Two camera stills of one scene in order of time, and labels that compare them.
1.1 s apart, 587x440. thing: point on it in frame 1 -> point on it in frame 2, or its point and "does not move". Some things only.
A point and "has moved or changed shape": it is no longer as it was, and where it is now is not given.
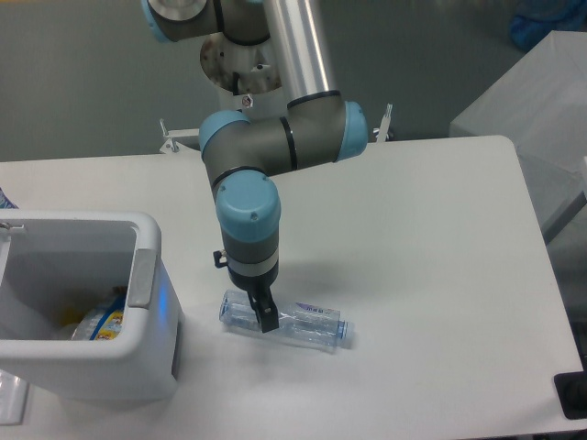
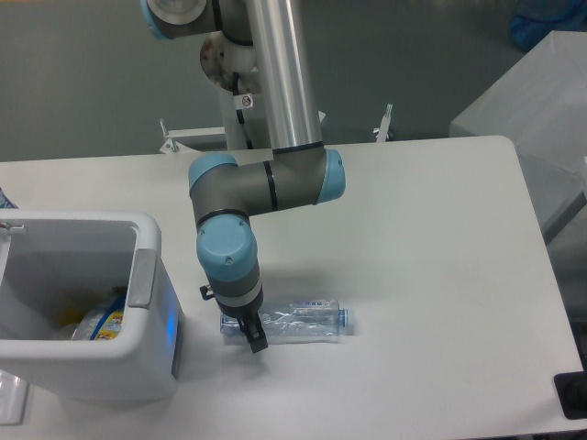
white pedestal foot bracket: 172,147 does not move
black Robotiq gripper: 265,308 -> 244,302
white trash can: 52,260 does not move
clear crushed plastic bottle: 313,325 has moved or changed shape
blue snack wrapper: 104,322 does not move
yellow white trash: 69,318 does not move
